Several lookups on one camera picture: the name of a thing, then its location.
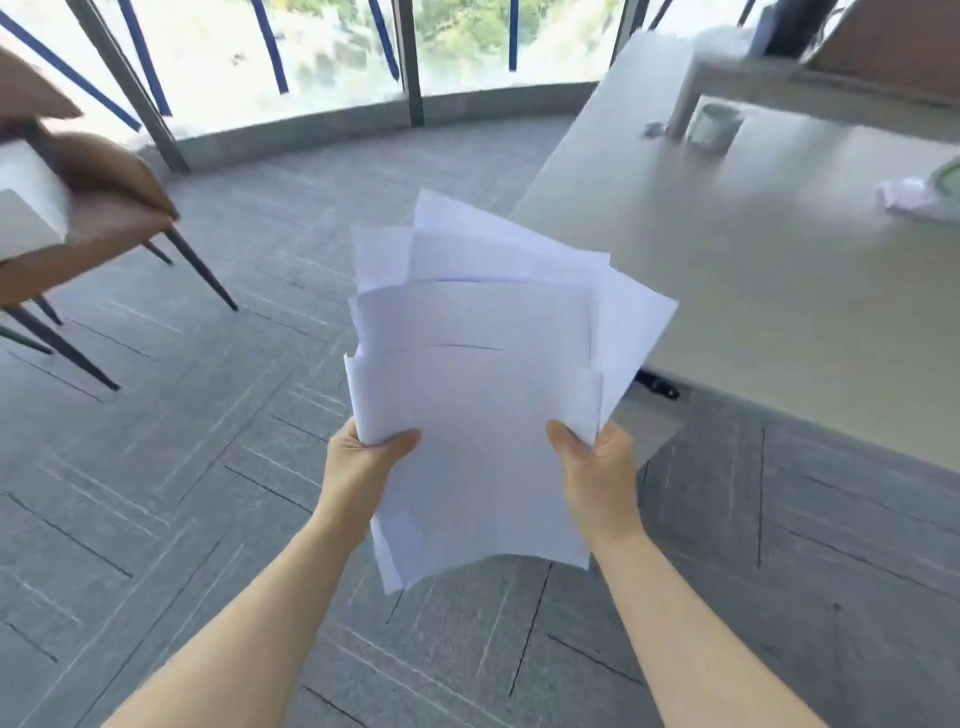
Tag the person's right hand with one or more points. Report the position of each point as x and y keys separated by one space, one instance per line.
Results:
x=600 y=480

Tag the person's left hand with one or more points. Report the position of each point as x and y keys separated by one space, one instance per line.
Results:
x=352 y=472

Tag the person's left thumb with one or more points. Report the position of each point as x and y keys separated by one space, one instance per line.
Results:
x=397 y=442

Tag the person's right thumb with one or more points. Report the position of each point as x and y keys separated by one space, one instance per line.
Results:
x=568 y=442

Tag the stack of white paper sheets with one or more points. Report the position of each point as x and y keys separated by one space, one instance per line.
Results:
x=480 y=390

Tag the person's left forearm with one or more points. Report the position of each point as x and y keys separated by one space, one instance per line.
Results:
x=247 y=637

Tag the person's right forearm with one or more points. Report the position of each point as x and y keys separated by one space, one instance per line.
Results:
x=690 y=637

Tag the white table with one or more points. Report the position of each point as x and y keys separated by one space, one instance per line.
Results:
x=787 y=262

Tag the white cup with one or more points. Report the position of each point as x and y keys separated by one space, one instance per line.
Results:
x=715 y=126

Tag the brown chair with black legs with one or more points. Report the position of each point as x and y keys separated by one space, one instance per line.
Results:
x=90 y=202

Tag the crumpled white tissue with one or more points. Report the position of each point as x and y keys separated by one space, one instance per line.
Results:
x=911 y=196

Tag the white monitor riser shelf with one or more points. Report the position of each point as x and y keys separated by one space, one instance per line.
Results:
x=795 y=82

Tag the green and white plate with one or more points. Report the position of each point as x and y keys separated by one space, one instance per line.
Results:
x=947 y=181

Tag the brown chair backrest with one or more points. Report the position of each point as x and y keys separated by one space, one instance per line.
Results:
x=892 y=45

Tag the black table bracket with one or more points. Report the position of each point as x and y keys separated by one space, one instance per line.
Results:
x=658 y=385

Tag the grey window frame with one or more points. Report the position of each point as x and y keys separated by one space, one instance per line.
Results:
x=405 y=67

